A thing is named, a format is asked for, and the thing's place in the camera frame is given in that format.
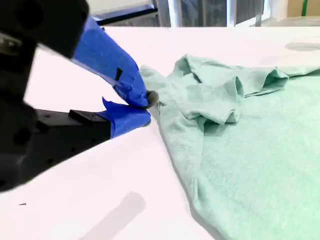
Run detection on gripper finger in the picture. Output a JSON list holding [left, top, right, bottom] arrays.
[[36, 96, 152, 170], [9, 0, 158, 109]]

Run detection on pale green T-shirt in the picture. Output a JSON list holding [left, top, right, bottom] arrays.
[[138, 53, 320, 240]]

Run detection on brown cardboard box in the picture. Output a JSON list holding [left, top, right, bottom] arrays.
[[286, 0, 320, 18]]

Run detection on white metal post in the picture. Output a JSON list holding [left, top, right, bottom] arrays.
[[167, 0, 184, 28]]

